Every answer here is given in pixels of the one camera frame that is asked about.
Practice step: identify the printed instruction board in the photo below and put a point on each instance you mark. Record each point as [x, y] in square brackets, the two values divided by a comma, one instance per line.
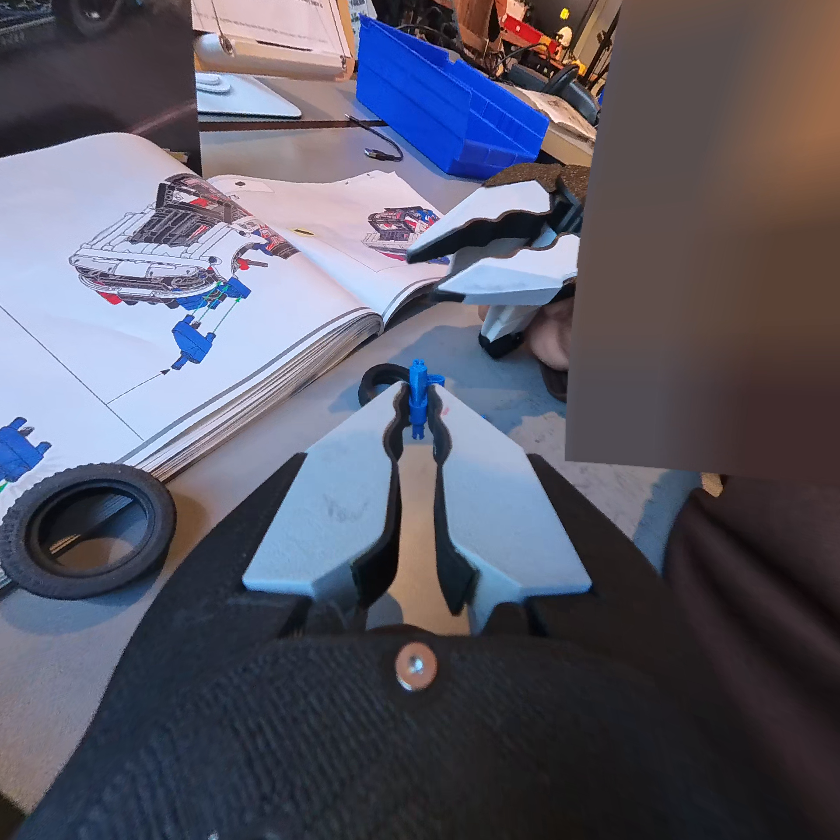
[282, 26]

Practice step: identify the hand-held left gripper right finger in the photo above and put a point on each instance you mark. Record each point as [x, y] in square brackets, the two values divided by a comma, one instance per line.
[512, 518]

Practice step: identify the open instruction booklet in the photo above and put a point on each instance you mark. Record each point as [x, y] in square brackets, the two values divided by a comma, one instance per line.
[98, 328]

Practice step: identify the white stand base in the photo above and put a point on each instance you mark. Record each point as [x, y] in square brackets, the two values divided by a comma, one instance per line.
[256, 98]

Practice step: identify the black toy tyre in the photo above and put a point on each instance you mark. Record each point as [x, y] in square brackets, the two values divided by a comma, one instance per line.
[369, 387]
[19, 551]

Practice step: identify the tan table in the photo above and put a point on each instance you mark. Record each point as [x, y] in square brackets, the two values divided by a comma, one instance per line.
[568, 144]

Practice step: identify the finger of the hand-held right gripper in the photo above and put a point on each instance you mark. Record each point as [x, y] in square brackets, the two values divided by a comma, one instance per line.
[518, 275]
[485, 210]

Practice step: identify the grey desk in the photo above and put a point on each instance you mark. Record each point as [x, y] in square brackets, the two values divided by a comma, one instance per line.
[98, 643]

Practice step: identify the black car picture box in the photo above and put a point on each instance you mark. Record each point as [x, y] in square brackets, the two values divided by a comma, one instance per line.
[98, 79]

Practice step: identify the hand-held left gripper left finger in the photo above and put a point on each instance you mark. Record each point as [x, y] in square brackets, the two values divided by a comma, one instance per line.
[315, 518]

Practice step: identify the blue storage bin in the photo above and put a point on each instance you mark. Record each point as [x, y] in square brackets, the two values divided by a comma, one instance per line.
[446, 111]

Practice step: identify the person's right hand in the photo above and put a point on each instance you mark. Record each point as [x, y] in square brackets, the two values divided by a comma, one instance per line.
[554, 334]

